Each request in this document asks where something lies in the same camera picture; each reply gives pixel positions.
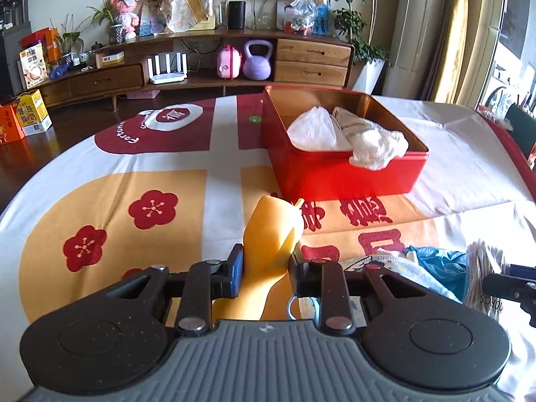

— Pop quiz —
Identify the white photo card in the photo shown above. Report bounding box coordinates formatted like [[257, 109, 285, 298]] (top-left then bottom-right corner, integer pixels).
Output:
[[276, 0, 294, 30]]

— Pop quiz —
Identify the yellow curtain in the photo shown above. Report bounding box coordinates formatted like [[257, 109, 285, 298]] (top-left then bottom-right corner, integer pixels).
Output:
[[431, 0, 499, 103]]

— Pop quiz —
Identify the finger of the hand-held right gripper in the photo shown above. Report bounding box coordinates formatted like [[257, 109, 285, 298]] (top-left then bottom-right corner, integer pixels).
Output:
[[481, 264, 536, 328]]

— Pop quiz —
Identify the white towel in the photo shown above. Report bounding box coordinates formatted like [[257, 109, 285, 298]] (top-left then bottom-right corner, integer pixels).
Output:
[[332, 107, 409, 172]]

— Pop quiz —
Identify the black speaker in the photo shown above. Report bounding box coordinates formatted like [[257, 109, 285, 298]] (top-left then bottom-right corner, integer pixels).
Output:
[[228, 1, 246, 30]]

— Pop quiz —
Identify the clear plastic bag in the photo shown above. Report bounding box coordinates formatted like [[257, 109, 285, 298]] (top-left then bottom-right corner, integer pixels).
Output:
[[285, 0, 321, 36]]

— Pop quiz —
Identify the blue packet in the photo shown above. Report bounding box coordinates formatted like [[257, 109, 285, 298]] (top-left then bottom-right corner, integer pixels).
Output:
[[312, 3, 331, 36]]

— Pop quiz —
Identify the red tin box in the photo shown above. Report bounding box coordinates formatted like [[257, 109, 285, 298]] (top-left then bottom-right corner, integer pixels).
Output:
[[262, 85, 430, 202]]

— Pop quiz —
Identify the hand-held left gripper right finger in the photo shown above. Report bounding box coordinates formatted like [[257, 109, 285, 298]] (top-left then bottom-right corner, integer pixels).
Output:
[[288, 246, 413, 338]]

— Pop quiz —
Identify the wooden TV cabinet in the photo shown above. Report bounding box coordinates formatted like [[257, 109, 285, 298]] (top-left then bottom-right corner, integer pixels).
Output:
[[38, 29, 356, 112]]

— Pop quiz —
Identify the cream snack box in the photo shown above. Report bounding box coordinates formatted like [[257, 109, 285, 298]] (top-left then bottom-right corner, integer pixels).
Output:
[[17, 43, 50, 90]]

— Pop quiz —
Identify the blue cartoon printed cloth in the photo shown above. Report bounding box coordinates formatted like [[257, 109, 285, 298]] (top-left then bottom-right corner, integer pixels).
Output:
[[339, 249, 451, 306]]

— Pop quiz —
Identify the pink plush doll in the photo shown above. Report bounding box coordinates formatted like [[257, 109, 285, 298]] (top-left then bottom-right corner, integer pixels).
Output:
[[111, 0, 141, 39]]

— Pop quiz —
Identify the yellow soft toy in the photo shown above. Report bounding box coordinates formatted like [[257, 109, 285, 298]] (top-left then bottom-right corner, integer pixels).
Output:
[[242, 195, 306, 321]]

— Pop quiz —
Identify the white cotton pad packet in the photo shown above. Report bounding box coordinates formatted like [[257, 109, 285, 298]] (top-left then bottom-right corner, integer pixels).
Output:
[[463, 239, 514, 306]]

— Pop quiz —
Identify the orange gift box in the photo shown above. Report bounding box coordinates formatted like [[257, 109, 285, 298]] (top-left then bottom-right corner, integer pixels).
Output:
[[0, 99, 26, 146]]

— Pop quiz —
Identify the beige standing air conditioner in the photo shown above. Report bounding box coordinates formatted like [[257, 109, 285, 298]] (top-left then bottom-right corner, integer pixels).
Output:
[[383, 0, 451, 101]]

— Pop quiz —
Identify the small white box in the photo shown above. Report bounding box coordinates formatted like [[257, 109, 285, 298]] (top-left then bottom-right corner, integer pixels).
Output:
[[95, 50, 125, 69]]

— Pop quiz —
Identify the framed picture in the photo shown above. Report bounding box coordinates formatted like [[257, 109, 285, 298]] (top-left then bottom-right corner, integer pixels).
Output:
[[138, 0, 165, 36]]

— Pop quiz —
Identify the white mesh cloth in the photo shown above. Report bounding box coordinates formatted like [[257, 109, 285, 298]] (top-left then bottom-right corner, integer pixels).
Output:
[[287, 106, 352, 151]]

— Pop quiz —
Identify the dark chair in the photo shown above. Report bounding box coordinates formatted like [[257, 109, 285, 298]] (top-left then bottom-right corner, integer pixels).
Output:
[[505, 103, 536, 155]]

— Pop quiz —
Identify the pink toy case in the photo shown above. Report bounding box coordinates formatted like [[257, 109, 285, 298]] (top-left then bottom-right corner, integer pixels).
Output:
[[216, 45, 244, 79]]

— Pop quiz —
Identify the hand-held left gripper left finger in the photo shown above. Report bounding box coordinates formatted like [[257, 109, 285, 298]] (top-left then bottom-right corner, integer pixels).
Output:
[[119, 244, 244, 338]]

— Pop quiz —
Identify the orange box with handle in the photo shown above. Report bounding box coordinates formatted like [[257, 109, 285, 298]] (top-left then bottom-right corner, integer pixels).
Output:
[[19, 27, 61, 65]]

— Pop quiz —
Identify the tall tree in white pot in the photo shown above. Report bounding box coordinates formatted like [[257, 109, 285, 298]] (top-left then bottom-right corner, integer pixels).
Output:
[[327, 0, 396, 95]]

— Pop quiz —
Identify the yellow carton box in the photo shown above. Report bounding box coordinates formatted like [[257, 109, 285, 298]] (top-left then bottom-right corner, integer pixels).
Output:
[[12, 89, 54, 137]]

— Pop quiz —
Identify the purple kettlebell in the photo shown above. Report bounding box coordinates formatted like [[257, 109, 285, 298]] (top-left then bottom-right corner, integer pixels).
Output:
[[243, 41, 275, 80]]

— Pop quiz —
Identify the dark cabinet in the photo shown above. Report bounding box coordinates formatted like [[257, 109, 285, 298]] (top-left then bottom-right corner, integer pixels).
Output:
[[0, 0, 34, 97]]

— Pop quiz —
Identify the potted plant in patterned pot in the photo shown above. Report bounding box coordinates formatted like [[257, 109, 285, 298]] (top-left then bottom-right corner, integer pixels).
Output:
[[90, 0, 126, 45]]

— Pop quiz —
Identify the printed red yellow blanket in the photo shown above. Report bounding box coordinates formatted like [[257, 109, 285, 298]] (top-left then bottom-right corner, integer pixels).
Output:
[[0, 92, 536, 402]]

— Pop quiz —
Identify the small potted plant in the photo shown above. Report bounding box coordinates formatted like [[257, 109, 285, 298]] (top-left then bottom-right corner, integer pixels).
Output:
[[52, 14, 90, 65]]

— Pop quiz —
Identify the white router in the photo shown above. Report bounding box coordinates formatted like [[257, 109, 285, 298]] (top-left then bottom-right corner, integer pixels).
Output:
[[147, 52, 187, 84]]

